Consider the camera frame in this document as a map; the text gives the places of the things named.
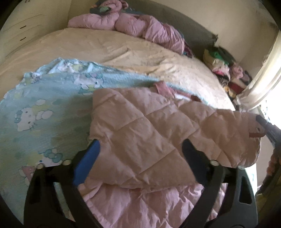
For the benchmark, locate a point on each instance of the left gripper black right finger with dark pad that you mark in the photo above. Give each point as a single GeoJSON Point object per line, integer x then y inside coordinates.
{"type": "Point", "coordinates": [238, 208]}

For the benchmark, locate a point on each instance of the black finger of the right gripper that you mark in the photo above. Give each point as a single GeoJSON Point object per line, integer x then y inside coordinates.
{"type": "Point", "coordinates": [271, 131]}

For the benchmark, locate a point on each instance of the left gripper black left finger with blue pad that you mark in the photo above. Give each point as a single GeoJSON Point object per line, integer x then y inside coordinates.
{"type": "Point", "coordinates": [42, 207]}

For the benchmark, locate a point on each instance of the pink quilted jacket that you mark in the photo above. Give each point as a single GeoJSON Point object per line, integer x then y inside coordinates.
{"type": "Point", "coordinates": [140, 177]}

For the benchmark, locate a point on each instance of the pile of folded clothes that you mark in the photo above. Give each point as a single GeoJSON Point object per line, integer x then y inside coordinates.
{"type": "Point", "coordinates": [229, 73]}

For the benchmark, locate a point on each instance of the person's right hand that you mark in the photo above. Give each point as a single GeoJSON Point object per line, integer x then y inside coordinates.
{"type": "Point", "coordinates": [274, 160]}

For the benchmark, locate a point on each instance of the white window curtain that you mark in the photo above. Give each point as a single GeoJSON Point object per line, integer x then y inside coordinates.
{"type": "Point", "coordinates": [265, 81]}

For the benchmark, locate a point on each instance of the blue cartoon print blanket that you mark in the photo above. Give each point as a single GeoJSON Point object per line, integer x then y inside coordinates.
{"type": "Point", "coordinates": [46, 117]}

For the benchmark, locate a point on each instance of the grey upholstered headboard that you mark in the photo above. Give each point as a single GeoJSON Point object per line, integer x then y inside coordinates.
{"type": "Point", "coordinates": [196, 36]}

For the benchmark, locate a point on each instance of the cream bed sheet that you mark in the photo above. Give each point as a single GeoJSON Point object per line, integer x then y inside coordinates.
{"type": "Point", "coordinates": [111, 48]}

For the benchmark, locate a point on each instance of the crumpled pink duvet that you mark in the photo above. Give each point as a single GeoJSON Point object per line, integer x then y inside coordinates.
{"type": "Point", "coordinates": [139, 26]}

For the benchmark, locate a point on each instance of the cream wardrobe with drawers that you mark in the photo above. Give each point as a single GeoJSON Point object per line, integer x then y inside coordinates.
{"type": "Point", "coordinates": [30, 20]}

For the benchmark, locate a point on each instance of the dark patterned pillow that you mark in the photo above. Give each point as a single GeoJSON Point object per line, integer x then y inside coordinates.
{"type": "Point", "coordinates": [107, 7]}

